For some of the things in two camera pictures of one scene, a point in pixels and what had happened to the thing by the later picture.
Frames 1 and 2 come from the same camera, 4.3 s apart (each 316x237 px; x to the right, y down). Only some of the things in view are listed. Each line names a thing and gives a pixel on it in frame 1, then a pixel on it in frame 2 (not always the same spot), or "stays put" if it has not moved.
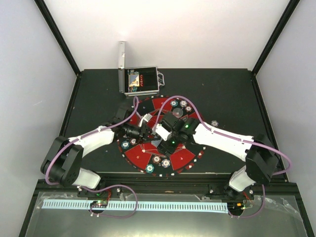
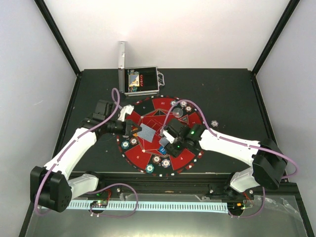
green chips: (125, 144) stays put
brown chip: (156, 159) stays put
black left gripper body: (139, 135) -> (118, 130)
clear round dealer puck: (177, 112) stays put
